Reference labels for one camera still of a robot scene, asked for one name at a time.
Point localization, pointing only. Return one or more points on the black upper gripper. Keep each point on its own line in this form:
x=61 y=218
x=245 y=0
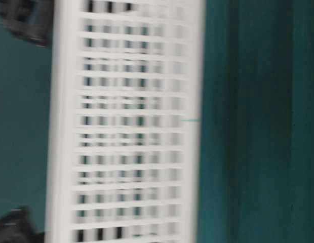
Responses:
x=30 y=21

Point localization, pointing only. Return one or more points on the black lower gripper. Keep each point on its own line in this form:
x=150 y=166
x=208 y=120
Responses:
x=15 y=227

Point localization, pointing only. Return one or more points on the white plastic lattice basket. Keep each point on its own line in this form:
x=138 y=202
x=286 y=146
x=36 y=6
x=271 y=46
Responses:
x=124 y=135

